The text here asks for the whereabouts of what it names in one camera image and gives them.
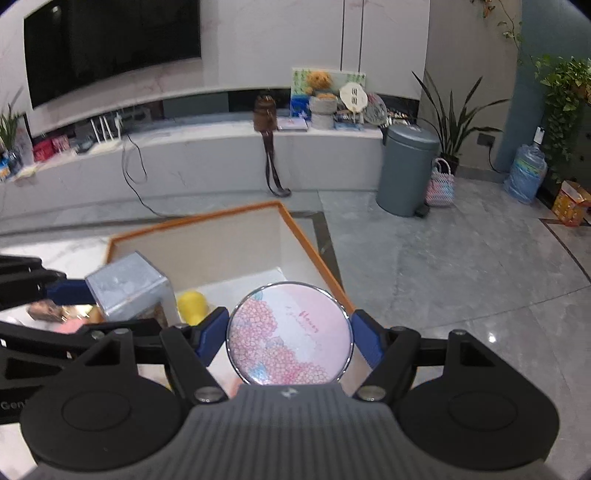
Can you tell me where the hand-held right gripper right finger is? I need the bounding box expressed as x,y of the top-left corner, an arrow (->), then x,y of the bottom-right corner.
352,310 -> 492,404

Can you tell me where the black cable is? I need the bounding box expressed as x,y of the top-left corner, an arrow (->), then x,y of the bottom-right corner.
121,131 -> 185,217

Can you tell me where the black wall television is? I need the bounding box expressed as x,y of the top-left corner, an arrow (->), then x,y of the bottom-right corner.
23,0 -> 202,109

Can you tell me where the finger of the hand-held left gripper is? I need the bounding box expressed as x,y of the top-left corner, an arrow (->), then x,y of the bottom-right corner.
0,320 -> 169,371
0,256 -> 101,311

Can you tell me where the orange printed carton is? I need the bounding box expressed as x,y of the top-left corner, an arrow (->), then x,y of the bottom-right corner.
551,180 -> 591,227

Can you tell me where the round pink floral compact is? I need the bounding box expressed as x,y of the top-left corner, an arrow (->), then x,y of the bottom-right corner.
225,281 -> 355,386

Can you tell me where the grey pedal trash bin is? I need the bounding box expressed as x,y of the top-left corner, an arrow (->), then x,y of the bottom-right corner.
375,124 -> 441,217

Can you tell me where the green blue painted picture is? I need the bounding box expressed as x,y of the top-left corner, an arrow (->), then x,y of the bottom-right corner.
290,67 -> 367,118

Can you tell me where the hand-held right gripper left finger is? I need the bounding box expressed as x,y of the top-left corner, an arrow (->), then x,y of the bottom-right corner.
83,307 -> 230,405

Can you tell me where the pink woven basket bag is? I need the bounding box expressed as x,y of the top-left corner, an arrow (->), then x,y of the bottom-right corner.
425,158 -> 455,208

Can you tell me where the patterned round hand fan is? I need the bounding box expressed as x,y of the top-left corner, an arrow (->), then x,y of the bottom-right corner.
365,92 -> 389,126

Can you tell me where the brown teddy bear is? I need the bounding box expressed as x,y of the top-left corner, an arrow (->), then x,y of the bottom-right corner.
307,70 -> 335,100

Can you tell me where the white round hand fan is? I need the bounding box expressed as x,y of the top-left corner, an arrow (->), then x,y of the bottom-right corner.
339,82 -> 369,125

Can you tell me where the white marble tv cabinet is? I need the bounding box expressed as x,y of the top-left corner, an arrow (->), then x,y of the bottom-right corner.
0,85 -> 389,222

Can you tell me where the flat blue box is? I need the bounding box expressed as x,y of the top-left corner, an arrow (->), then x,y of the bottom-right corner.
333,113 -> 365,131

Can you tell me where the plant in glass vase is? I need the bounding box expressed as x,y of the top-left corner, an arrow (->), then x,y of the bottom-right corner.
0,88 -> 28,176

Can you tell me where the dark brown printed box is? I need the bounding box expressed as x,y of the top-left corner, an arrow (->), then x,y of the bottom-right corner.
27,299 -> 105,324

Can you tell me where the brown leather bag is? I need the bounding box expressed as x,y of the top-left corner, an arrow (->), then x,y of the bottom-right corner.
253,95 -> 291,197

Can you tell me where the dark grey cabinet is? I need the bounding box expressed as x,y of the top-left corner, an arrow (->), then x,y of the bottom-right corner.
547,106 -> 591,195

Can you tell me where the hanging vine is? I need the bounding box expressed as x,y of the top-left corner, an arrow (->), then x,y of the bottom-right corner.
471,0 -> 525,63

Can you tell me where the orange cardboard box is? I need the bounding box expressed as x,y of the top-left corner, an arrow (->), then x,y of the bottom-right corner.
105,200 -> 356,393

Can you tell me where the green pothos plant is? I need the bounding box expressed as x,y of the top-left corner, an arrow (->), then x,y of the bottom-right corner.
531,55 -> 591,183

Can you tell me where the translucent grey cube box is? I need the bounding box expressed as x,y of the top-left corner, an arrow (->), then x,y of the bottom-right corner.
84,250 -> 178,324

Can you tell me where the white wifi router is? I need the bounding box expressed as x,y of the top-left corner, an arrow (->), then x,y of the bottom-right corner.
90,113 -> 127,148

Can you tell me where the blue water jug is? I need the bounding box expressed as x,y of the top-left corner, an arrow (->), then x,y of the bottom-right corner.
503,144 -> 548,205

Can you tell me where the long-leaved potted plant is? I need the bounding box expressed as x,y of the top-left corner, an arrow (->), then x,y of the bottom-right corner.
411,69 -> 509,174

